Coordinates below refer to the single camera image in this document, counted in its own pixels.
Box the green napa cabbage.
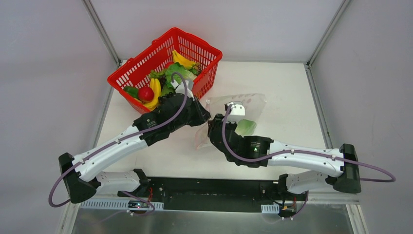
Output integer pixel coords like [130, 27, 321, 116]
[235, 119, 257, 137]

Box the clear zip top bag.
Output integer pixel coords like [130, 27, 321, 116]
[193, 94, 268, 150]

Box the red apple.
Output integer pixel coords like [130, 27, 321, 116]
[137, 86, 154, 103]

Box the red plastic shopping basket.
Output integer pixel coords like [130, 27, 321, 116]
[107, 27, 223, 114]

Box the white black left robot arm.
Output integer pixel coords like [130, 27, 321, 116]
[58, 94, 211, 204]

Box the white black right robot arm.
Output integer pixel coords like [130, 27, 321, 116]
[207, 114, 361, 200]

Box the dark purple grape bunch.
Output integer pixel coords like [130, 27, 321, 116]
[157, 91, 175, 107]

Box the green lettuce leaf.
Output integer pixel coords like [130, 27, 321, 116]
[165, 63, 197, 88]

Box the yellow banana bunch front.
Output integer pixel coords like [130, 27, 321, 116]
[135, 78, 161, 111]

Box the yellow banana bunch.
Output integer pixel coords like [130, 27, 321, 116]
[172, 50, 196, 70]
[135, 78, 161, 111]

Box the yellow banana bunch back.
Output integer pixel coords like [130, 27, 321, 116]
[172, 50, 196, 70]

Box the green bell pepper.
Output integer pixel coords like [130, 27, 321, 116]
[123, 86, 139, 99]

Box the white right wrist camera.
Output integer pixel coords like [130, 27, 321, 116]
[225, 101, 245, 123]

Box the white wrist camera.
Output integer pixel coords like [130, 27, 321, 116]
[225, 101, 245, 123]
[171, 80, 194, 98]

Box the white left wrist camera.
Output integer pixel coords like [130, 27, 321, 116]
[171, 80, 194, 98]

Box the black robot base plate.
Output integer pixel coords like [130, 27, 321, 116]
[133, 176, 306, 213]

